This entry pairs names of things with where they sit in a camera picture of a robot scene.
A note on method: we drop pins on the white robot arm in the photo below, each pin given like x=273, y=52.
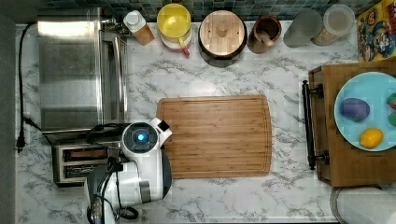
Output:
x=142, y=174

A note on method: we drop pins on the stainless steel toaster oven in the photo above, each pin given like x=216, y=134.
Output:
x=81, y=67

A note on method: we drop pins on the silver two-slot toaster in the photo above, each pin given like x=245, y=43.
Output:
x=71, y=163

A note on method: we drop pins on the bamboo cutting board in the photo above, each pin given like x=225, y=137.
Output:
x=218, y=136

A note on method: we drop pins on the pink white saucer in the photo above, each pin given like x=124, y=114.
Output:
x=175, y=46

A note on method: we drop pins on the black canister wooden lid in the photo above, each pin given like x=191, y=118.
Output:
x=222, y=36

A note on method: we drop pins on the yellow measuring cup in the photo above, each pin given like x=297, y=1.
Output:
x=174, y=22

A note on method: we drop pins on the brown wooden cup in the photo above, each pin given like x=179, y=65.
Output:
x=264, y=34

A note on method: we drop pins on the white-capped wooden bottle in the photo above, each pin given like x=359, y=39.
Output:
x=137, y=25

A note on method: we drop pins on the frosted grey glass jar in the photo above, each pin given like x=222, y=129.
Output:
x=306, y=25

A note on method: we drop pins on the purple toy vegetable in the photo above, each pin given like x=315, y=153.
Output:
x=354, y=109

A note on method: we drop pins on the clear jar with grains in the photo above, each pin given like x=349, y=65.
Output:
x=338, y=20

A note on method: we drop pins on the yellow toy lemon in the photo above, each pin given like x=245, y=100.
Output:
x=371, y=137

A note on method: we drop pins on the light blue plate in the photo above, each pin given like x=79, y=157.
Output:
x=374, y=88

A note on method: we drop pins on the red green toy fruit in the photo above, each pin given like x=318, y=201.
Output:
x=391, y=100

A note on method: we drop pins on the colourful cereal box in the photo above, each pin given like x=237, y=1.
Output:
x=377, y=32

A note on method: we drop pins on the wooden tray black handle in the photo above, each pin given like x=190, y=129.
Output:
x=337, y=162

